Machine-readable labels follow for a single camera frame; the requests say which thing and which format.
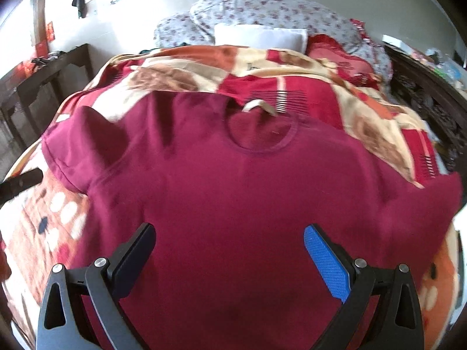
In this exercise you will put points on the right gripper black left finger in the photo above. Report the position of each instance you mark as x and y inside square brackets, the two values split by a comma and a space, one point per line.
[63, 321]

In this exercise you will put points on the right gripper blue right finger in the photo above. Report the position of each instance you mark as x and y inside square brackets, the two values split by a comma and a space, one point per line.
[396, 322]

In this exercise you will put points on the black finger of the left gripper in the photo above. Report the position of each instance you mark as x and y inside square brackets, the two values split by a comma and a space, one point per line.
[10, 188]

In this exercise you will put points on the maroon t-shirt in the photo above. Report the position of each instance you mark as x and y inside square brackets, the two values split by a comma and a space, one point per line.
[230, 194]

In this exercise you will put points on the orange red patterned blanket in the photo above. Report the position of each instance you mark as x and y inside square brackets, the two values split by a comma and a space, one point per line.
[42, 226]

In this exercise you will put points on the dark wooden side table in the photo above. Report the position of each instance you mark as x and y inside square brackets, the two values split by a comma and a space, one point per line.
[26, 91]

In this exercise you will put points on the dark hanging garment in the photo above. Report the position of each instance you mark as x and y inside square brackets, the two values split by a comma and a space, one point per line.
[80, 5]

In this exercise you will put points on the dark carved wooden headboard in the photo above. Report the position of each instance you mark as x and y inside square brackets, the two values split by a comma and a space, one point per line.
[435, 101]

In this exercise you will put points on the red pillow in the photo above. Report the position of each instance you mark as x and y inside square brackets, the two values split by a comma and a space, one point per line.
[349, 67]

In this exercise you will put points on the floral quilt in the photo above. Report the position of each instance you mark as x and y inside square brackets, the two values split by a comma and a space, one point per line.
[196, 26]

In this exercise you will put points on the white pillow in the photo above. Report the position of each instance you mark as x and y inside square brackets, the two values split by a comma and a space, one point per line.
[260, 37]

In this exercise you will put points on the red wall decoration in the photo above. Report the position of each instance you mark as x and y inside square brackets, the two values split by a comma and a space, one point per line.
[40, 52]

